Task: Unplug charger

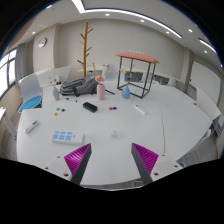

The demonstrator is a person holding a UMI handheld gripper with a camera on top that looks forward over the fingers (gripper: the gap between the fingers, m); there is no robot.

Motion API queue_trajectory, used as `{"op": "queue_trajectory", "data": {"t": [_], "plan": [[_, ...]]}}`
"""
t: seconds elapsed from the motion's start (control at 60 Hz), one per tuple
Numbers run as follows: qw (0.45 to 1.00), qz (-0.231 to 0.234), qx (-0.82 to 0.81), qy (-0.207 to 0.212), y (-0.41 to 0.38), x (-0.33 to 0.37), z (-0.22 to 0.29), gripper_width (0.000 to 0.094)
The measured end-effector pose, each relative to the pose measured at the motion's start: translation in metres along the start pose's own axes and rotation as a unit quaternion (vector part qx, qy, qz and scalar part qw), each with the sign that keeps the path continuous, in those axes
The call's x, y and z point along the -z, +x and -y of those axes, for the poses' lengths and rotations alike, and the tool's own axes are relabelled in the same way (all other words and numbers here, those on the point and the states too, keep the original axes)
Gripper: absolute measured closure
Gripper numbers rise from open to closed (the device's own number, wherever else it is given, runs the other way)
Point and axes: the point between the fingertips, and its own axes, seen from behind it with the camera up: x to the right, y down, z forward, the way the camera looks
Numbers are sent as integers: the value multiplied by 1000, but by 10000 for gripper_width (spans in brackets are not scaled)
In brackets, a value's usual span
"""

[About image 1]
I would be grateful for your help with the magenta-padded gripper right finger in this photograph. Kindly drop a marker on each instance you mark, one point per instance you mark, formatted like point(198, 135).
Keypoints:
point(146, 157)

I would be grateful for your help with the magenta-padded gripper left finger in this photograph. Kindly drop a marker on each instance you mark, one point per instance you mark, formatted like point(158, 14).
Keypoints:
point(77, 156)

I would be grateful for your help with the orange round magnet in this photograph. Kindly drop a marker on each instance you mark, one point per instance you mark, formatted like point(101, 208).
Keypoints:
point(55, 114)

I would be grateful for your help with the white whiteboard eraser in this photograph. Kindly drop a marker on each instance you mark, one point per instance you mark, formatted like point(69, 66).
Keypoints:
point(139, 109)

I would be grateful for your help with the blue round magnet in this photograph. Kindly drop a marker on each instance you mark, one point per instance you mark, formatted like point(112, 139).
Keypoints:
point(114, 108)
point(63, 110)

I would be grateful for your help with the green round magnet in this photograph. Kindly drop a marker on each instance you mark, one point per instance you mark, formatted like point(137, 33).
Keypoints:
point(57, 109)

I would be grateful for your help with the black rectangular box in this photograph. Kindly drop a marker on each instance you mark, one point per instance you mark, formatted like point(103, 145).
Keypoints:
point(90, 106)

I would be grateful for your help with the white remote control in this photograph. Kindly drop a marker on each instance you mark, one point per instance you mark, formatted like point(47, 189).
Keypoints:
point(32, 127)

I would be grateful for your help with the black marker pen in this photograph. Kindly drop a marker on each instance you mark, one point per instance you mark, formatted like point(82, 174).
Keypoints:
point(71, 99)

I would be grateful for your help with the red round magnet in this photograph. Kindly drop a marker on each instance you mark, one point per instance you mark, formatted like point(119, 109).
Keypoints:
point(110, 108)

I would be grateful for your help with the green vase with dried flowers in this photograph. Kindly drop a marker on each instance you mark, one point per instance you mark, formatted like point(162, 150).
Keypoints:
point(56, 94)

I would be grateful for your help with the blue vase with dried flowers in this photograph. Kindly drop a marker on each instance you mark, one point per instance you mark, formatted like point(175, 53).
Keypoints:
point(125, 93)

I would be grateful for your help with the pink vase with dried flowers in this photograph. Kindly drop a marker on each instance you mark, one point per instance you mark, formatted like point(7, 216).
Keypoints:
point(100, 92)

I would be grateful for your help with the grey backpack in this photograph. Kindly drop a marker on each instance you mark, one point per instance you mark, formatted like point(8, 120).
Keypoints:
point(80, 86)

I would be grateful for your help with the white chair with blue cushion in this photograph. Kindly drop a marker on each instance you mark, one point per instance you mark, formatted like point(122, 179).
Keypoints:
point(30, 88)

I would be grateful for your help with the black-framed orange-topped side table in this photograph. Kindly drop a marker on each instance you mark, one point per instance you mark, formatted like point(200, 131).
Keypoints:
point(136, 56)

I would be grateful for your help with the wooden coat rack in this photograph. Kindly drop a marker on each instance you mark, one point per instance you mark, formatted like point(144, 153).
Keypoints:
point(85, 50)

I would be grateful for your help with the window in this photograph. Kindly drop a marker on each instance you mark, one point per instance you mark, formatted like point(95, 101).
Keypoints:
point(7, 71)

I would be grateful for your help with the grey curtain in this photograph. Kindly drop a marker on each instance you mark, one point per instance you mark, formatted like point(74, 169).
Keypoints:
point(20, 61)

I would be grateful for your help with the ceiling light strip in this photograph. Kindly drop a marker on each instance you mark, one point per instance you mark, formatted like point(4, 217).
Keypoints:
point(133, 14)

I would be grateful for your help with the ceiling spotlights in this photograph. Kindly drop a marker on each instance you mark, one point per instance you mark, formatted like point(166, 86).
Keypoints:
point(107, 14)

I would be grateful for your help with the wall whiteboard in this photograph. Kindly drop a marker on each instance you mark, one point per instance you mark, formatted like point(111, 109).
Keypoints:
point(205, 81)

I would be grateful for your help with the round wall clock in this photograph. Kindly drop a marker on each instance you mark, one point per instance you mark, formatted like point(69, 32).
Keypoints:
point(42, 42)

